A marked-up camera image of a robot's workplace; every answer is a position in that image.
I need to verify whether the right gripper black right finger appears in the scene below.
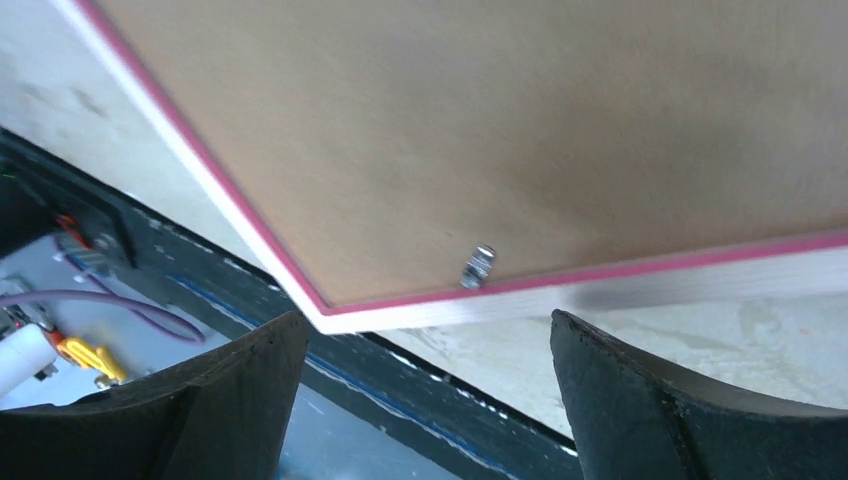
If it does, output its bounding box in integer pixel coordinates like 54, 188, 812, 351
550, 310, 847, 479

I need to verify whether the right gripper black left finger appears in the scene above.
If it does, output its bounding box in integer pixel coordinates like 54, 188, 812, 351
1, 312, 309, 479

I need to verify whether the brown backing board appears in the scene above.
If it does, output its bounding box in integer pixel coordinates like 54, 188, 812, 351
99, 1, 847, 305

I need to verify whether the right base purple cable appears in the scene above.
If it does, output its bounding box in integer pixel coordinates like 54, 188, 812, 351
0, 251, 207, 346

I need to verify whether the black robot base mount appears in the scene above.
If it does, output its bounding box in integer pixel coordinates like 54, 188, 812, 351
1, 131, 582, 479

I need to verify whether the pink picture frame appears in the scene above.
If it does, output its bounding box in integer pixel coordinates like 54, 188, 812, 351
56, 1, 847, 334

